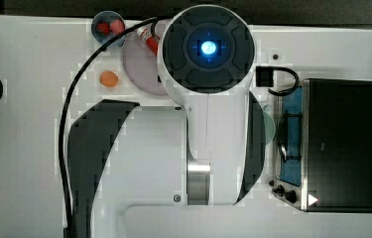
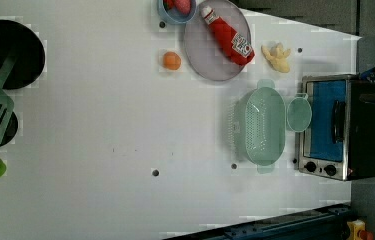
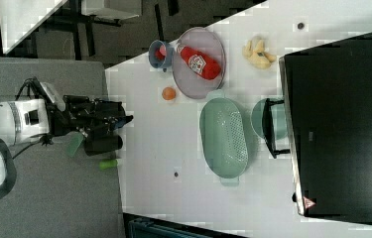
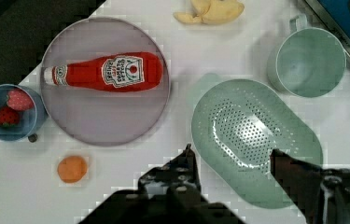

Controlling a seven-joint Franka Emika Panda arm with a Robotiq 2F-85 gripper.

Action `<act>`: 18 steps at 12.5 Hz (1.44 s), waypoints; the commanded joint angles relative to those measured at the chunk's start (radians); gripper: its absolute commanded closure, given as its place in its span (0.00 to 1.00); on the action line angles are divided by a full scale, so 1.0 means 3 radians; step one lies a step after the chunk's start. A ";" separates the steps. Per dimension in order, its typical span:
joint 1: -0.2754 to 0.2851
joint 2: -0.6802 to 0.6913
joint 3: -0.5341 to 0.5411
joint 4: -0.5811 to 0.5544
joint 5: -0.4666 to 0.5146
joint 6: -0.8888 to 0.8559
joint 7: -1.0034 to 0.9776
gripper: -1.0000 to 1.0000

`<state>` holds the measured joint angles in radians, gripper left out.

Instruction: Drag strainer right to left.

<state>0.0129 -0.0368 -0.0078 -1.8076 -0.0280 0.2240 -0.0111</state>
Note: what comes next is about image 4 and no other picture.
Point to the red strawberry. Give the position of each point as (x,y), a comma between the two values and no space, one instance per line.
(8,117)

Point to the pink strawberry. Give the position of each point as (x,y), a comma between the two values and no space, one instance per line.
(19,100)

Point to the yellow plush toy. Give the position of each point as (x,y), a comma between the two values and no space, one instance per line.
(211,12)

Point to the green plastic strainer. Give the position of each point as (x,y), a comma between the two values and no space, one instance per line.
(235,126)

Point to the grey round plate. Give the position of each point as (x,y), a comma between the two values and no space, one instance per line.
(102,118)

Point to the blue bowl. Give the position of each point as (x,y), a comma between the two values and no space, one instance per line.
(21,112)

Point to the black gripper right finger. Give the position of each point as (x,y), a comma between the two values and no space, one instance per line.
(322,195)

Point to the green mug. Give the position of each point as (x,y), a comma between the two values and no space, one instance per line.
(309,63)

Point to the red ketchup bottle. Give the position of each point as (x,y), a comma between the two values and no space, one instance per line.
(133,71)

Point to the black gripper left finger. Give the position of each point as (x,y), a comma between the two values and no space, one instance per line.
(178,172)

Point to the orange ball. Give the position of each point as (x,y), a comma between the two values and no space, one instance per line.
(72,169)

